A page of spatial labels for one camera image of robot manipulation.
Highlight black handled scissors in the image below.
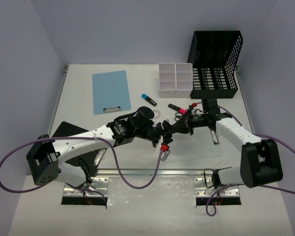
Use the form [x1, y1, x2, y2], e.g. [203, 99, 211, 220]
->
[174, 112, 187, 122]

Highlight pink cap black highlighter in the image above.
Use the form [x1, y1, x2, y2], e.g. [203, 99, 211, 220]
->
[168, 103, 186, 115]

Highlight blue cap black highlighter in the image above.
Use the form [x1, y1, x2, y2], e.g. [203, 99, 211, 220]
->
[141, 93, 157, 107]

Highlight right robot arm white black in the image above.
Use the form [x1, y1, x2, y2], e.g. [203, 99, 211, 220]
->
[162, 98, 283, 193]

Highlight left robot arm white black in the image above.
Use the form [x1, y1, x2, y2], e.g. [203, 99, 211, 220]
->
[26, 106, 173, 193]

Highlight clear tape roll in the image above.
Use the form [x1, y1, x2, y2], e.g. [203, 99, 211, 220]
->
[153, 110, 160, 119]

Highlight white clear clipboard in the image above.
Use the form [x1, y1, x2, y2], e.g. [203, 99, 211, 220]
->
[164, 128, 223, 163]

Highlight right white divided organizer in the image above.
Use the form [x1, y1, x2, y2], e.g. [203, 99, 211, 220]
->
[175, 63, 193, 98]

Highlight white divided organizer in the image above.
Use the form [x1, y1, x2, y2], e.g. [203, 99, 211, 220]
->
[175, 63, 193, 98]
[158, 63, 176, 98]

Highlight left white divided organizer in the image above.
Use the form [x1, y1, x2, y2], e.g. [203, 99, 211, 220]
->
[158, 63, 176, 98]

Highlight blue clipboard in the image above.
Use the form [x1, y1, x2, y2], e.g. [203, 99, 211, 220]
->
[92, 70, 131, 115]

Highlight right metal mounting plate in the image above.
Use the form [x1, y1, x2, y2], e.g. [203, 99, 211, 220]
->
[194, 177, 240, 198]

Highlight metal mounting plate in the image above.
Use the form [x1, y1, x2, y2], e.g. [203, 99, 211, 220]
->
[62, 177, 109, 197]
[194, 177, 240, 198]

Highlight black clipboard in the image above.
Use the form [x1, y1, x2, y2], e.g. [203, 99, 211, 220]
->
[52, 121, 100, 177]

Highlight black mesh file rack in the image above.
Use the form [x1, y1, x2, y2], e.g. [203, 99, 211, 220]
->
[187, 30, 243, 99]

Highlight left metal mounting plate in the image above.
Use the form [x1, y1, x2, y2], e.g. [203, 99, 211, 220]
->
[62, 177, 109, 197]

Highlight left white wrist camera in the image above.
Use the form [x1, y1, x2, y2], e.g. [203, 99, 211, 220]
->
[153, 137, 171, 162]

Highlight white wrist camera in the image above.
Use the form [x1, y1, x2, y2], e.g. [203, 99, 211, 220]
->
[153, 137, 171, 162]
[185, 103, 198, 116]

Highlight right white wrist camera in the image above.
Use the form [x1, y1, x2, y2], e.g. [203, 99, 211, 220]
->
[185, 103, 198, 116]

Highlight aluminium rail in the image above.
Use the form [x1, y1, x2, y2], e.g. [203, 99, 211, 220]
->
[95, 168, 241, 177]

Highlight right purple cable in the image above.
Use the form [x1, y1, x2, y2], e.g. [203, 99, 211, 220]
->
[191, 99, 295, 216]

